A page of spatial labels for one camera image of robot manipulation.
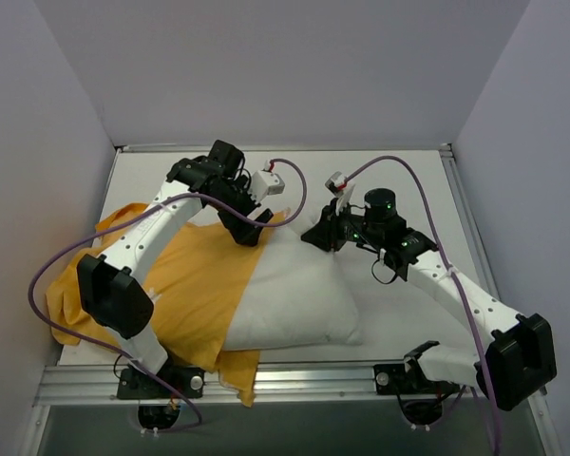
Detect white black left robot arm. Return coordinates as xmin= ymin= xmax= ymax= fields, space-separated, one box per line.
xmin=77 ymin=141 xmax=284 ymax=398

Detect aluminium frame rail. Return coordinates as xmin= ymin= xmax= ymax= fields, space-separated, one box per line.
xmin=439 ymin=144 xmax=523 ymax=358
xmin=33 ymin=358 xmax=547 ymax=408

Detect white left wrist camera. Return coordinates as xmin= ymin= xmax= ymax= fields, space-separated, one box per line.
xmin=248 ymin=170 xmax=285 ymax=202

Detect aluminium right frame rail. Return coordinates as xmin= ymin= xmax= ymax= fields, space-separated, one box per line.
xmin=439 ymin=144 xmax=523 ymax=358

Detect yellow Mickey Mouse pillowcase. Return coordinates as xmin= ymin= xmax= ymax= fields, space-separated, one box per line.
xmin=46 ymin=202 xmax=275 ymax=407

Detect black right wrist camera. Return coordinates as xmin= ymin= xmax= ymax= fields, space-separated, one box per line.
xmin=364 ymin=188 xmax=401 ymax=229

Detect thin black wire loop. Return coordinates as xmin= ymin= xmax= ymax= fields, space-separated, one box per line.
xmin=370 ymin=251 xmax=402 ymax=286

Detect aluminium front frame rail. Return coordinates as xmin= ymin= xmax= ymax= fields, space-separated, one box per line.
xmin=33 ymin=358 xmax=547 ymax=408

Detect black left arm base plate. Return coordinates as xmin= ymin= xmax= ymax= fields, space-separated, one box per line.
xmin=116 ymin=366 xmax=205 ymax=400

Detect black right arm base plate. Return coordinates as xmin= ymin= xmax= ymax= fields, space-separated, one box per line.
xmin=372 ymin=363 xmax=460 ymax=398

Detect white pillow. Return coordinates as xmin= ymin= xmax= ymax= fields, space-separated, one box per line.
xmin=223 ymin=211 xmax=362 ymax=352

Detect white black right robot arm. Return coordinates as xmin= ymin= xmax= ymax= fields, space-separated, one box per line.
xmin=301 ymin=207 xmax=557 ymax=411

